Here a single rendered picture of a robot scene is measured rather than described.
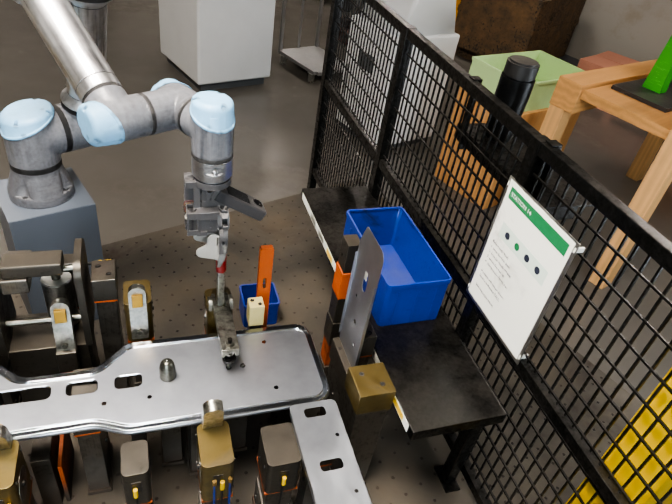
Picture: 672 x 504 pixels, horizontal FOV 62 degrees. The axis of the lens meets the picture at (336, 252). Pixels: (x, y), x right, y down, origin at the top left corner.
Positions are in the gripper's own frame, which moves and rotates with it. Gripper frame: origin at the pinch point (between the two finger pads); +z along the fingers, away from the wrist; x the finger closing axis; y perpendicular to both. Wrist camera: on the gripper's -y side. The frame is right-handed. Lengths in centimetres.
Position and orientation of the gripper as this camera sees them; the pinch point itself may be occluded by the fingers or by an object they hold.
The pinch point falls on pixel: (221, 256)
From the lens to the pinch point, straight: 120.7
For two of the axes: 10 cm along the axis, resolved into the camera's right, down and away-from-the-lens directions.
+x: 2.9, 6.2, -7.3
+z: -1.5, 7.8, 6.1
